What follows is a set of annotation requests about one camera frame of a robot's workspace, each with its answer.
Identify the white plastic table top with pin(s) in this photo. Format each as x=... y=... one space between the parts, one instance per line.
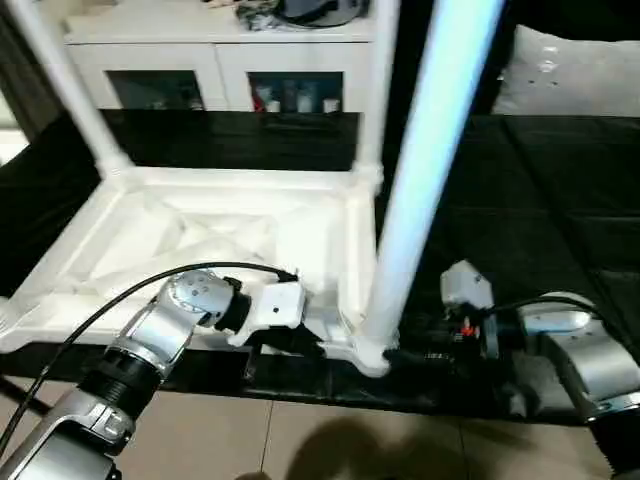
x=150 y=240

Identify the white plastic table leg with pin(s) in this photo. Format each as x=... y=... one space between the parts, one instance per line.
x=435 y=150
x=377 y=75
x=70 y=90

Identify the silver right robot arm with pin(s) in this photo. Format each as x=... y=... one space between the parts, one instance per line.
x=590 y=350

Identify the black work mat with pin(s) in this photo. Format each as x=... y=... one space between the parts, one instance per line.
x=525 y=200

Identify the grey cushion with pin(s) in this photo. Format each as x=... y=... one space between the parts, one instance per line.
x=575 y=75

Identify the white glass-door cabinet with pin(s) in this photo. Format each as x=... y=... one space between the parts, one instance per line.
x=200 y=55

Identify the grey round cooker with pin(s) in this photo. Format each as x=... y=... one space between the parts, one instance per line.
x=320 y=10

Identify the black furniture with yellow label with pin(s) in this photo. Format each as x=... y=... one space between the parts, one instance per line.
x=550 y=12

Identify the grey pleated curtain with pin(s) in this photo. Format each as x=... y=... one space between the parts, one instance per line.
x=25 y=75

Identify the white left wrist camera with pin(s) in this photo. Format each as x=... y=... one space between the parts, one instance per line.
x=280 y=305

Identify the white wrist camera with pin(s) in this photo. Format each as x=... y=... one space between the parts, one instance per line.
x=280 y=305
x=465 y=285

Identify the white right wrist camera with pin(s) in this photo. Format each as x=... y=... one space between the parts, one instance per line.
x=465 y=285

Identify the black metal frame bar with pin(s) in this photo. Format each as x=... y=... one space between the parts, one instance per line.
x=25 y=395

